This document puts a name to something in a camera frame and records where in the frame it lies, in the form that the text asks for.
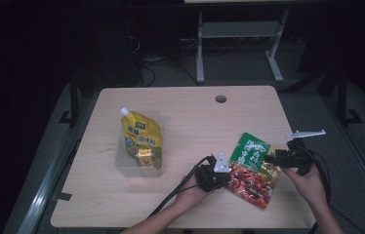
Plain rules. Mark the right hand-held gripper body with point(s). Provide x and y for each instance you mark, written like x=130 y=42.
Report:
x=299 y=156

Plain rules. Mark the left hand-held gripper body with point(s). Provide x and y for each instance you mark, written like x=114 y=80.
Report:
x=214 y=172

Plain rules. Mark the green and red food packet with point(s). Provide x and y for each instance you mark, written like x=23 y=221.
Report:
x=252 y=172

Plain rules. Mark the small yellow red box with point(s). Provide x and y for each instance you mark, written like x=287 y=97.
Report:
x=145 y=158

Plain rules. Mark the yellow spout pouch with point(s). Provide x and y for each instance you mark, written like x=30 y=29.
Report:
x=143 y=133

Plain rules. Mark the clear plastic container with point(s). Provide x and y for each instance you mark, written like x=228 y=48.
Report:
x=122 y=162

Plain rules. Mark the person's left hand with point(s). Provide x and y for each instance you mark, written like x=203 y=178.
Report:
x=192 y=191

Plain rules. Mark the person's right hand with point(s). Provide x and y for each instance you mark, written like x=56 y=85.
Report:
x=309 y=187

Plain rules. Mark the black metal stand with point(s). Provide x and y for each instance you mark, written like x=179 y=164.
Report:
x=342 y=97
x=73 y=100

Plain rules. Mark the aluminium rail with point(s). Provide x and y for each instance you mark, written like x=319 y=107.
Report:
x=53 y=175
x=359 y=152

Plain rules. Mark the white metal table frame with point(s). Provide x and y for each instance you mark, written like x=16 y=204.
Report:
x=239 y=29

